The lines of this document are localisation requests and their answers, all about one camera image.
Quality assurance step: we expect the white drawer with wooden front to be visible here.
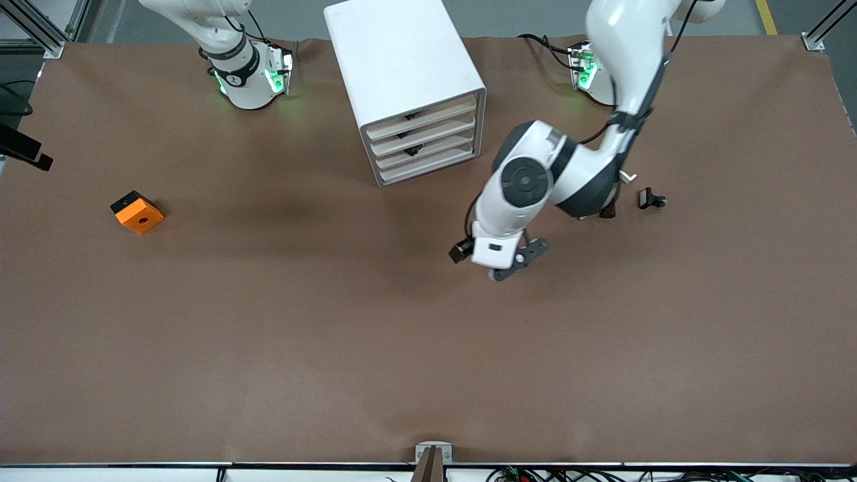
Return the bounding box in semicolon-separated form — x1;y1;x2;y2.
370;112;479;157
379;146;481;186
365;96;478;141

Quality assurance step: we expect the white plastic bin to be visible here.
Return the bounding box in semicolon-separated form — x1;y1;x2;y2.
375;131;479;171

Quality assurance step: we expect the white drawer cabinet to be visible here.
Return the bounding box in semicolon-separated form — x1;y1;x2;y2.
324;0;487;188

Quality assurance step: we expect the white table edge rail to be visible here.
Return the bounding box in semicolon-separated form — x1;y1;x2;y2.
0;463;857;482

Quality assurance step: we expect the aluminium frame post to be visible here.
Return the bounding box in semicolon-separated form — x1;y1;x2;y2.
801;0;857;52
0;0;101;60

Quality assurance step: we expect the grey metal bracket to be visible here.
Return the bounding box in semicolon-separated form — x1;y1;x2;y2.
415;442;454;464

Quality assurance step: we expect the black cable bundle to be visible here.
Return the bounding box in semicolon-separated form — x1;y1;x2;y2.
485;466;857;482

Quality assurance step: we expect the brown table cover sheet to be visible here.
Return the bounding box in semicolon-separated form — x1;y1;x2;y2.
0;33;857;466

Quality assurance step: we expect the orange and black box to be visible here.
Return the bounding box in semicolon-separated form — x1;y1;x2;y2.
110;190;165;235

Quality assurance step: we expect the black base cable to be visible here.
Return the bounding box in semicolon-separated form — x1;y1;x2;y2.
517;32;578;71

